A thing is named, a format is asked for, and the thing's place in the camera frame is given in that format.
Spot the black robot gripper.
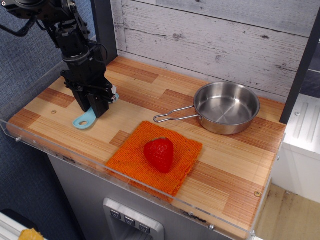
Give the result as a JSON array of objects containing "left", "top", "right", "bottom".
[{"left": 61, "top": 56, "right": 113, "bottom": 118}]

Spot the light blue scrub brush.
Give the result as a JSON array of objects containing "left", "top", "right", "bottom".
[{"left": 72, "top": 84, "right": 119, "bottom": 130}]

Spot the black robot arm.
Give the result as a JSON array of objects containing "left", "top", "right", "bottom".
[{"left": 0, "top": 0, "right": 116, "bottom": 118}]

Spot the orange knitted cloth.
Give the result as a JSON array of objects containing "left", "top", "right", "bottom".
[{"left": 106, "top": 121, "right": 203, "bottom": 197}]

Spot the red toy strawberry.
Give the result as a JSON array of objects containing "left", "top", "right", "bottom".
[{"left": 143, "top": 137, "right": 174, "bottom": 174}]

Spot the grey toy fridge cabinet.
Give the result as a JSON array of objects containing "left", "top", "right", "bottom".
[{"left": 49, "top": 155, "right": 227, "bottom": 240}]

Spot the clear acrylic table guard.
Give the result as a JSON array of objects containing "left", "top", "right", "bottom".
[{"left": 0, "top": 57, "right": 286, "bottom": 240}]

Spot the silver dispenser button panel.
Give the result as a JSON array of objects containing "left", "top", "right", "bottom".
[{"left": 103, "top": 197, "right": 165, "bottom": 240}]

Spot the stainless steel pan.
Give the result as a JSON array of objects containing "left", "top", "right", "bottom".
[{"left": 153, "top": 82, "right": 261, "bottom": 136}]

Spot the yellow object at corner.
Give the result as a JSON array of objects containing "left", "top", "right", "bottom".
[{"left": 18, "top": 228, "right": 45, "bottom": 240}]

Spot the white toy sink unit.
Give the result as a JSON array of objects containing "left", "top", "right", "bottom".
[{"left": 271, "top": 94, "right": 320, "bottom": 203}]

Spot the dark grey left post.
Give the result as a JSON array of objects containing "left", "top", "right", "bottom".
[{"left": 91, "top": 0, "right": 118, "bottom": 65}]

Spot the dark grey post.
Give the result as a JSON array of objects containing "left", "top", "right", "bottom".
[
  {"left": 91, "top": 0, "right": 118, "bottom": 65},
  {"left": 279, "top": 10, "right": 320, "bottom": 124}
]

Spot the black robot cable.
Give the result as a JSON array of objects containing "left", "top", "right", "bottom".
[{"left": 0, "top": 18, "right": 36, "bottom": 38}]

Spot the dark grey right post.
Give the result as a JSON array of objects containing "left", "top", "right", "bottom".
[{"left": 279, "top": 10, "right": 320, "bottom": 124}]

